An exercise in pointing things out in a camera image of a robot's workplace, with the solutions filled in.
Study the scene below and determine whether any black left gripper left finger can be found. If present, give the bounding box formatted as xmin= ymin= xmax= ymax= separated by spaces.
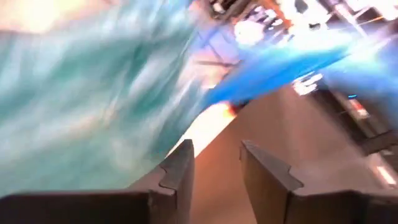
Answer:
xmin=0 ymin=139 xmax=195 ymax=224

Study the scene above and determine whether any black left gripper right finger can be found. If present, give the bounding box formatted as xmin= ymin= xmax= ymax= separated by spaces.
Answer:
xmin=239 ymin=139 xmax=398 ymax=224

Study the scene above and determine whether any teal blue bin liner bag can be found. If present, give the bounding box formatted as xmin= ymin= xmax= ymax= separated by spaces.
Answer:
xmin=0 ymin=0 xmax=398 ymax=198

